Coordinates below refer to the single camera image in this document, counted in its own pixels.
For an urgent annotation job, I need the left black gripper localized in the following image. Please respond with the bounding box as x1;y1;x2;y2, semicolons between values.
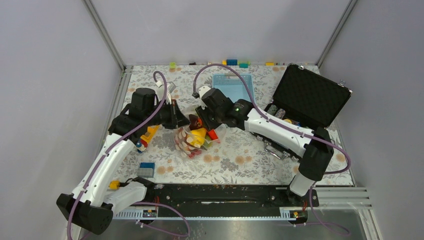
145;99;191;129

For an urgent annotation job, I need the orange carrot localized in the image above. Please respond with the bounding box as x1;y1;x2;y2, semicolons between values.
205;129;221;144

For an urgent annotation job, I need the light blue plastic basket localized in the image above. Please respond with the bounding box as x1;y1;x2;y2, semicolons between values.
212;73;255;102

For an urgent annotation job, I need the yellow bell pepper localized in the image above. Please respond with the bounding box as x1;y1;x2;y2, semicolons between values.
189;128;207;148

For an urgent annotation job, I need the clear dotted zip bag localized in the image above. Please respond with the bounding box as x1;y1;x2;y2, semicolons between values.
174;105;227;159

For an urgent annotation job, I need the black poker chip case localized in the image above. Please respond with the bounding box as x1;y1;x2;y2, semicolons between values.
260;64;352;161

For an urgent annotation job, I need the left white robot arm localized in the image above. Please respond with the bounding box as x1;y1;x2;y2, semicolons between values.
56;85;189;235

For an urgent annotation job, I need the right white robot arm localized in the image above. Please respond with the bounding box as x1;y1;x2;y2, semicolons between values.
198;86;334;206

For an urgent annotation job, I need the yellow toy vehicle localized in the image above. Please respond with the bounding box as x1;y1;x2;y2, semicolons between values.
135;125;160;154

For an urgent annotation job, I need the blue toy brick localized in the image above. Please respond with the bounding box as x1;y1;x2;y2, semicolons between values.
225;59;238;66

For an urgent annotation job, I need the blue grey toy block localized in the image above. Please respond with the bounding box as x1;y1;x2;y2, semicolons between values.
136;162;156;178

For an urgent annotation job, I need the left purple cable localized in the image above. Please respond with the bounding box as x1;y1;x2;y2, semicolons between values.
66;70;169;240

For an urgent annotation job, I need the purple cable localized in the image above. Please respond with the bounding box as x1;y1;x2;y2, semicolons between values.
66;70;169;240
192;63;352;176

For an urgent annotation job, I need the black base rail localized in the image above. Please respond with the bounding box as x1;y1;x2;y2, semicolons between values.
133;180;320;220

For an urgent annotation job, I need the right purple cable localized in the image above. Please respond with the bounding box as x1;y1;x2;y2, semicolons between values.
192;63;352;176

